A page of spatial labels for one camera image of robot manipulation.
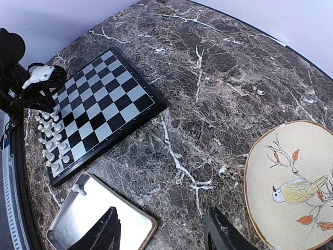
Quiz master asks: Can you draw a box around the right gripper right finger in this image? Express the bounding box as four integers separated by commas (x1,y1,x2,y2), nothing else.
204,207,257,250

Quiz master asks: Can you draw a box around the white pawn tray corner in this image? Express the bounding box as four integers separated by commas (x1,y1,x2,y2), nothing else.
50,109,58,117

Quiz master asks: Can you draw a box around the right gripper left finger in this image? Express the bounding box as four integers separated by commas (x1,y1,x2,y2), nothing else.
69,207,121,250

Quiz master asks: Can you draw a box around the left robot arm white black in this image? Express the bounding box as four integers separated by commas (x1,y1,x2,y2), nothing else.
1,28,67,115

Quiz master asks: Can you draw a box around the white rook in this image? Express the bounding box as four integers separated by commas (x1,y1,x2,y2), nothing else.
46,161,60,171

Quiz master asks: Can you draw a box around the black grey chessboard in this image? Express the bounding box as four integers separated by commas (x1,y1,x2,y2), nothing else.
37,48,167,187

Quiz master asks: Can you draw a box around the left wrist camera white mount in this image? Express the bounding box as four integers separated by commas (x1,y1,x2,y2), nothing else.
22,65,67,90

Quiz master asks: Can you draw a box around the white king chess piece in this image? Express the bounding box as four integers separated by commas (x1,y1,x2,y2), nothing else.
37,121,52,130

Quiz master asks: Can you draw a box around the black front rail base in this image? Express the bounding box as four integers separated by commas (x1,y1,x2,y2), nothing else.
9,109,44,249

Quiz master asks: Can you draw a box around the grey slotted cable duct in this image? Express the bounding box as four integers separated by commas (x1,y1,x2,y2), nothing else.
2,146,27,249

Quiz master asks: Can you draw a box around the white knight chess piece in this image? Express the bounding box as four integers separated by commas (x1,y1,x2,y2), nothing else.
42,149,55,162

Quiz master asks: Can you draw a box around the white pawn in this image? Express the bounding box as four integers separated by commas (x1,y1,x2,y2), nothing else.
51,115,59,122
56,141,68,151
72,184,86,196
52,132,62,141
59,155,71,164

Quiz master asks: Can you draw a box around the white pawn tray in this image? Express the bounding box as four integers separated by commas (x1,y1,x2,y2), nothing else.
52,122,62,132

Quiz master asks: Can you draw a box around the white bishop chess piece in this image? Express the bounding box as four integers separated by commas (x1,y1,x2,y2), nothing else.
39,138,54,149

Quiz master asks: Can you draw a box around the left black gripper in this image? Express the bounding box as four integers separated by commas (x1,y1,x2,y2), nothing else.
10,86,59,113

